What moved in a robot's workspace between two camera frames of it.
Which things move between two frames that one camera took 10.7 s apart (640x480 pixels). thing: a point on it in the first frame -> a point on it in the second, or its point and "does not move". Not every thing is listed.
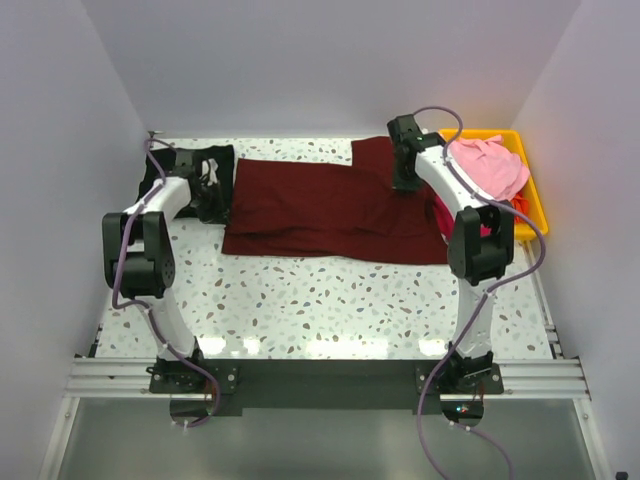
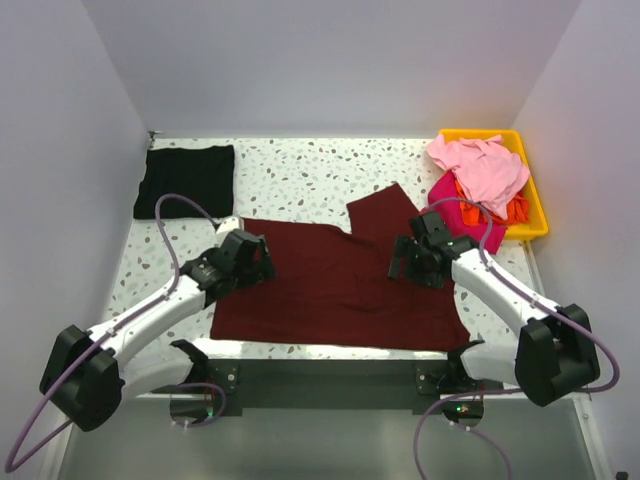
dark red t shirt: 339,208 -> 331,286
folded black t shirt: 209,172 does not move
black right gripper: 401,184 -> 405,247
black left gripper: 218,214 -> 260,269
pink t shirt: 491,165 does not move
